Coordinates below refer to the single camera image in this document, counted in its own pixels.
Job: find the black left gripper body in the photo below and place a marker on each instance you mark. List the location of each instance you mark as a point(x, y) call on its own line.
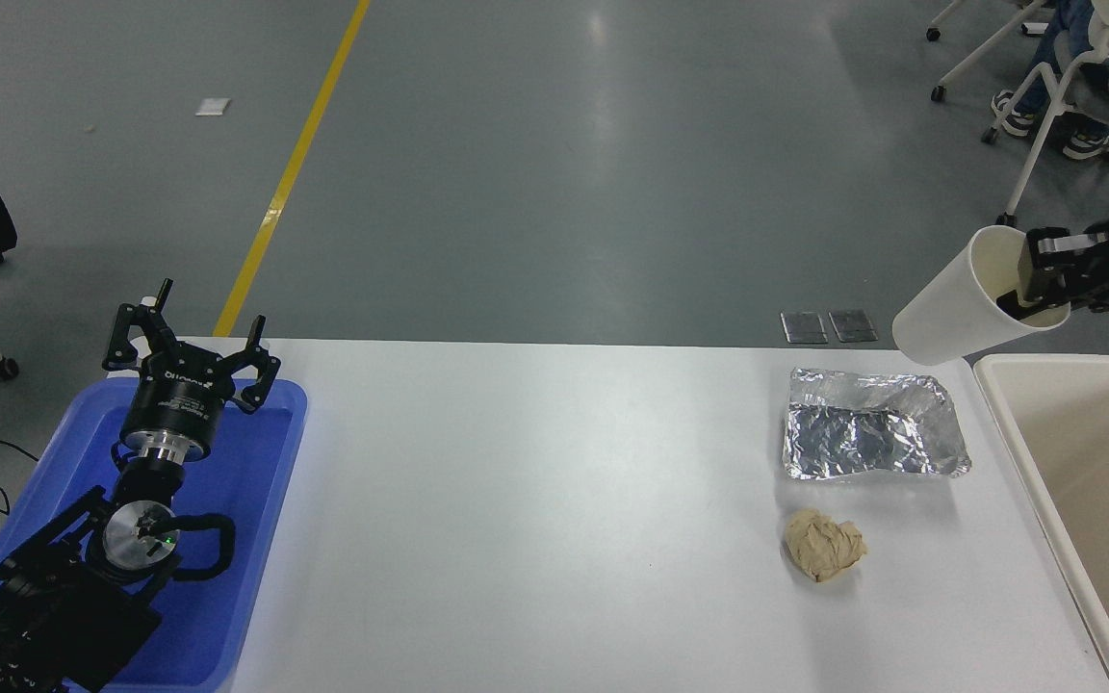
point(174, 399)

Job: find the white paper cup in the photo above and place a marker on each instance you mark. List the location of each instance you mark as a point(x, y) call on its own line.
point(949, 303)

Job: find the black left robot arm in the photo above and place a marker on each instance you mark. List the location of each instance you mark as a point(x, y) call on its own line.
point(64, 606)

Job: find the blue plastic tray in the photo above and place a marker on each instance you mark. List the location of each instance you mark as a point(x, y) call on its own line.
point(246, 500)

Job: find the white wheeled chair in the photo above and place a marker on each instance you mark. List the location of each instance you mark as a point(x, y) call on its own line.
point(983, 53)
point(1045, 115)

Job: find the large pale bin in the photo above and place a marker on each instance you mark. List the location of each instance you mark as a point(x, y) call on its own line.
point(1103, 462)

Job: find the metal floor plate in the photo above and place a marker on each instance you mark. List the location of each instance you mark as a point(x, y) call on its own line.
point(852, 325)
point(804, 327)

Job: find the white paper scrap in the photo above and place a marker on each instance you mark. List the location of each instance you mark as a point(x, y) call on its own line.
point(214, 106)

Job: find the crumpled foil tray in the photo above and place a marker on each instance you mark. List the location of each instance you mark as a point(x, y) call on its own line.
point(863, 433)

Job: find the crumpled tan paper ball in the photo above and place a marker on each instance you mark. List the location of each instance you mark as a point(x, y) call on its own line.
point(824, 547)

